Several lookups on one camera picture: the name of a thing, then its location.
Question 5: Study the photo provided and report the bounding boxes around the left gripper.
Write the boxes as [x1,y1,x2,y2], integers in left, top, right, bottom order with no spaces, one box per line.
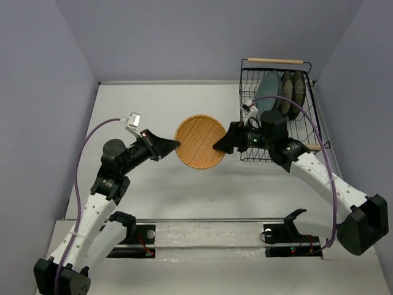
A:
[120,129,181,175]

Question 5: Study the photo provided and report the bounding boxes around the teal plate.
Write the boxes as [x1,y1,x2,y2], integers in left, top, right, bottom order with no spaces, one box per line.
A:
[255,71,282,114]

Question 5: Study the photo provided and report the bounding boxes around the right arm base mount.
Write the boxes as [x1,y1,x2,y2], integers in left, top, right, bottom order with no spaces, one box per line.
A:
[260,209,322,258]

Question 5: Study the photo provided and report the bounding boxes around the woven bamboo plate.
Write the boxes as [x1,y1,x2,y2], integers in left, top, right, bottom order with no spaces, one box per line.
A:
[174,114,226,170]

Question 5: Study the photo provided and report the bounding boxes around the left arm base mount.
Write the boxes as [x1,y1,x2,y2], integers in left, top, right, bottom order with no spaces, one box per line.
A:
[107,224,156,259]

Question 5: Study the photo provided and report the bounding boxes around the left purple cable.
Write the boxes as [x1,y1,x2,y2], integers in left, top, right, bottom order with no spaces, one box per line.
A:
[55,118,126,294]

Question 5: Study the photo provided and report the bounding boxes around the large black striped plate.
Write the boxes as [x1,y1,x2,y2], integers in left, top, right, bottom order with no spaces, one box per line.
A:
[288,71,306,120]

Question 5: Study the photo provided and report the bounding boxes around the black wire dish rack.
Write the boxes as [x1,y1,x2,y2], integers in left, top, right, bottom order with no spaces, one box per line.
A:
[238,57,332,163]

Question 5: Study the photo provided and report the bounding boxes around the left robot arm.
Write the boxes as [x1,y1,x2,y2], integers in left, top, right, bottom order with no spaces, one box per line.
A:
[33,129,180,294]

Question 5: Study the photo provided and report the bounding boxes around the small black striped plate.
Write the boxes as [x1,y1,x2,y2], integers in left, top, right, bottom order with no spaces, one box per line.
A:
[279,71,293,117]

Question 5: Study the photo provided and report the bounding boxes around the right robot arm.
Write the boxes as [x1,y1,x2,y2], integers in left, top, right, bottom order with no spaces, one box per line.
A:
[213,111,389,256]

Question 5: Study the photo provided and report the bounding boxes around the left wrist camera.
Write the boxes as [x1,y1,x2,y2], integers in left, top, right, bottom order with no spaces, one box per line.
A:
[120,112,141,138]

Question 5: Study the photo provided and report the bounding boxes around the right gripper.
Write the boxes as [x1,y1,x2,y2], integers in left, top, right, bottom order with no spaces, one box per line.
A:
[212,119,273,154]

